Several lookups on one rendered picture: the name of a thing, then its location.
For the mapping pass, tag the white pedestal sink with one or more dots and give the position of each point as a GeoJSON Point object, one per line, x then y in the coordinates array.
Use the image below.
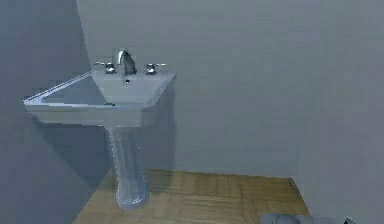
{"type": "Point", "coordinates": [126, 90]}

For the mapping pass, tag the small green object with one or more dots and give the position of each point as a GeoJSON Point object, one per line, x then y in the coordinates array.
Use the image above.
{"type": "Point", "coordinates": [109, 104]}

